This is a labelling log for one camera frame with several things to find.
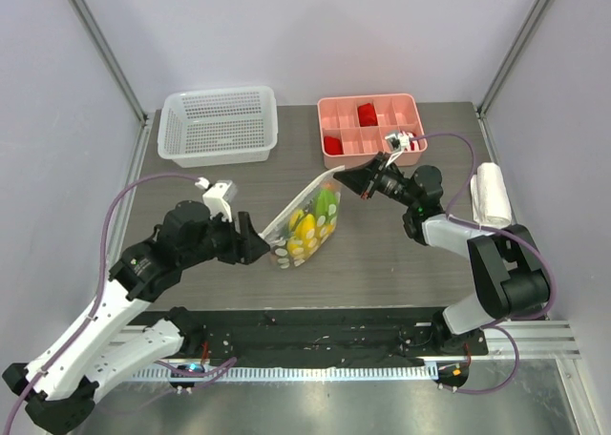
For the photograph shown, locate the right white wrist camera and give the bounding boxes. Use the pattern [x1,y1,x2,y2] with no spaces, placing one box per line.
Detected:
[384,131,414,167]

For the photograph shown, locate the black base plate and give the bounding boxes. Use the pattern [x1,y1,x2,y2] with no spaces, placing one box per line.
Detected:
[118,305,493,370]

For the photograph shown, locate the white slotted cable duct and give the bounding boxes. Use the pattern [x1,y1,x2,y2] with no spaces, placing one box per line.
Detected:
[127,362,438,383]

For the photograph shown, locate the fake yellow banana bunch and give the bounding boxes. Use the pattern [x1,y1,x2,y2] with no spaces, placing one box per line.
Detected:
[272,210,320,269]

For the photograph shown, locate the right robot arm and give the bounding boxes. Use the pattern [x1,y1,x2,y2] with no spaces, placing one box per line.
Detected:
[333,153,553,354]

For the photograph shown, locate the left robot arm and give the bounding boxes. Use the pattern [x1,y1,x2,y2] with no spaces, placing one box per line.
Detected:
[2,201,270,434]

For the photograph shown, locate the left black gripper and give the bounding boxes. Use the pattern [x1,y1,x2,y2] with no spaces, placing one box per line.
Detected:
[180,207,270,268]

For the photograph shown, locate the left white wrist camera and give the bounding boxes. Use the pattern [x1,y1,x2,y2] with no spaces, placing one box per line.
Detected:
[195,177,238,222]

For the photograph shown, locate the rolled white towel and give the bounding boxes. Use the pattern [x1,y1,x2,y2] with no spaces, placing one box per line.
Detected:
[470,162,513,229]

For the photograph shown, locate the red item lower compartment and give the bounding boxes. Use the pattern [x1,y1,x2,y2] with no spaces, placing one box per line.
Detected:
[323,135,344,156]

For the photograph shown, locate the red item upper compartment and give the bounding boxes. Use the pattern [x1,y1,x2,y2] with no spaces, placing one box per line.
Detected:
[357,103,378,127]

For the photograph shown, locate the fake green leaf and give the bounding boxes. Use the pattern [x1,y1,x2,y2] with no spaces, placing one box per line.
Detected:
[313,188,341,227]

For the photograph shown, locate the pink divided organizer tray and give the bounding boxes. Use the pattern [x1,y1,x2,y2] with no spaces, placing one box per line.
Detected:
[317,93,424,169]

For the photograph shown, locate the clear zip top bag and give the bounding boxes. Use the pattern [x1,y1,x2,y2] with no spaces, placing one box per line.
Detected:
[261,166,345,270]

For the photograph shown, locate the white perforated plastic basket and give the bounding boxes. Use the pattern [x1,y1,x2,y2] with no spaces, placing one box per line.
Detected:
[157,86,278,168]

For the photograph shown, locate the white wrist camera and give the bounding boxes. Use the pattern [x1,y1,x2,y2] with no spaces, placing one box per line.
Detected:
[195,177,238,222]
[384,131,414,167]

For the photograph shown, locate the red white striped item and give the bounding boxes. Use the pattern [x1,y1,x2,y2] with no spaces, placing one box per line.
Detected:
[401,132,420,153]

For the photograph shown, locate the red item compartment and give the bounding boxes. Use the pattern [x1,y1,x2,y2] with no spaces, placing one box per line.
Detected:
[323,135,344,156]
[357,103,378,127]

